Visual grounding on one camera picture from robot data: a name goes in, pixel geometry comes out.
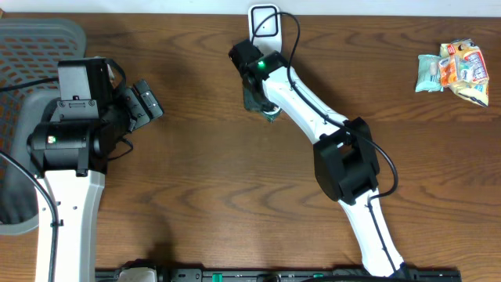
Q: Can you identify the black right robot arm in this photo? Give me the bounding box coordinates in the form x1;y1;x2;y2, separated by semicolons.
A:
229;49;404;277

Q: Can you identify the green white small box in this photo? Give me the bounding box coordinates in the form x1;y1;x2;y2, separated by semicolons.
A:
458;59;474;83

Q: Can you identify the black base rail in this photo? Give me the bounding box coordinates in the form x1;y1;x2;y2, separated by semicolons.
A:
95;259;462;282

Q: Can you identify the white blue snack bag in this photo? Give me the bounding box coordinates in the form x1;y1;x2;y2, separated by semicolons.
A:
439;38;489;107

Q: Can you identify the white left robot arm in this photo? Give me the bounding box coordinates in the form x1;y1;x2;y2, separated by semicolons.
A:
27;80;164;281

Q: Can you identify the white barcode scanner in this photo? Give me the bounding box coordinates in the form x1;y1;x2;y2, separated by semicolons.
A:
247;4;283;55

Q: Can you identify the grey plastic mesh basket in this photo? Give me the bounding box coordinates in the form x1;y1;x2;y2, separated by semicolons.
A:
1;19;86;236

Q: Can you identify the teal snack packet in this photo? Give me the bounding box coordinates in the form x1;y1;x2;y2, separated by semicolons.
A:
415;55;443;92

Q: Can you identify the orange small snack box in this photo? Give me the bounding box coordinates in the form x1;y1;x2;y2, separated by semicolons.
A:
438;56;460;87

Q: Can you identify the round green label package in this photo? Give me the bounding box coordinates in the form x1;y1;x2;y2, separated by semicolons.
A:
243;87;282;123

